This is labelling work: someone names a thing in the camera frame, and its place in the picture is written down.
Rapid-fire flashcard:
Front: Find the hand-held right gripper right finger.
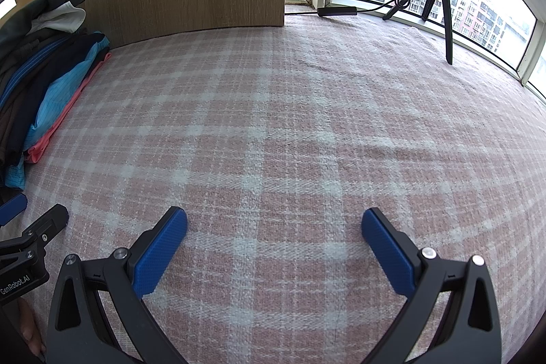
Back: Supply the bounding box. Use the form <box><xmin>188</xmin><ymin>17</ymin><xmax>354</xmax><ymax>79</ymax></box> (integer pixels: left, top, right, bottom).
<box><xmin>361</xmin><ymin>207</ymin><xmax>502</xmax><ymax>364</ymax></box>

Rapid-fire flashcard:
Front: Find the white garment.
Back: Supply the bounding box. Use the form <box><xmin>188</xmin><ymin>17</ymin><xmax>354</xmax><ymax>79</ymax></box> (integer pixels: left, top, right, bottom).
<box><xmin>26</xmin><ymin>3</ymin><xmax>86</xmax><ymax>34</ymax></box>

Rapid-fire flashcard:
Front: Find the black tripod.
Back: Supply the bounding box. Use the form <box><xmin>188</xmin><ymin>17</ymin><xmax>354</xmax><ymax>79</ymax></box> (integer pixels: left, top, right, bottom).
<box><xmin>382</xmin><ymin>0</ymin><xmax>455</xmax><ymax>65</ymax></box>

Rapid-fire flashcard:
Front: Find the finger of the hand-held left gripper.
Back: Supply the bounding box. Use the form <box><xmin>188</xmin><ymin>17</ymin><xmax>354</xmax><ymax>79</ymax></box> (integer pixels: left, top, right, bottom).
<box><xmin>0</xmin><ymin>193</ymin><xmax>28</xmax><ymax>226</ymax></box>
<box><xmin>13</xmin><ymin>204</ymin><xmax>70</xmax><ymax>262</ymax></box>

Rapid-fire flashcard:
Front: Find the person's left hand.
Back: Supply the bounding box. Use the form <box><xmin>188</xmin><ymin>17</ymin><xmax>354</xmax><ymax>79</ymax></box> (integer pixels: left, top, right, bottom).
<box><xmin>17</xmin><ymin>298</ymin><xmax>47</xmax><ymax>356</ymax></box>

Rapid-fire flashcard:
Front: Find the navy garment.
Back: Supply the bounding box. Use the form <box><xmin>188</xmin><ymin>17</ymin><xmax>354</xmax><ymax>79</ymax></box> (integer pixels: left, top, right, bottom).
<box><xmin>0</xmin><ymin>32</ymin><xmax>103</xmax><ymax>160</ymax></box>

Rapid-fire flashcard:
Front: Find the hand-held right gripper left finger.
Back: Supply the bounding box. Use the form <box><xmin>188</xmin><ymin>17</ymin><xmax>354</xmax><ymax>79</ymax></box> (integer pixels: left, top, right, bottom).
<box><xmin>45</xmin><ymin>205</ymin><xmax>188</xmax><ymax>364</ymax></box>

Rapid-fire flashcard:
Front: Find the coral pink garment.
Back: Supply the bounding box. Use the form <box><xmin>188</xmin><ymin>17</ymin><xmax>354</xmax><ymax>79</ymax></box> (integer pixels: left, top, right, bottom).
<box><xmin>26</xmin><ymin>53</ymin><xmax>112</xmax><ymax>164</ymax></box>

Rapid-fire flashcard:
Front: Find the black inline remote control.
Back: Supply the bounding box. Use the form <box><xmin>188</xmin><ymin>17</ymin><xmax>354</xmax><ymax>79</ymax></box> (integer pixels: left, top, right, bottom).
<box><xmin>317</xmin><ymin>6</ymin><xmax>358</xmax><ymax>17</ymax></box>

